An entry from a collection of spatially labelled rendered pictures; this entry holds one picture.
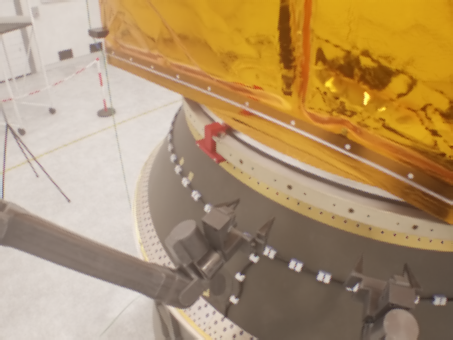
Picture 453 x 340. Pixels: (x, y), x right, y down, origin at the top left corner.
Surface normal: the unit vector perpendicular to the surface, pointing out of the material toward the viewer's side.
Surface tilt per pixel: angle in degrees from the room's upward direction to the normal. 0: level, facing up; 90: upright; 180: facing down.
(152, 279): 55
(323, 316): 62
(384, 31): 88
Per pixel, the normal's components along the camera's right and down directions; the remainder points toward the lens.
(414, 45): -0.75, 0.35
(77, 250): 0.58, 0.04
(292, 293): -0.44, 0.06
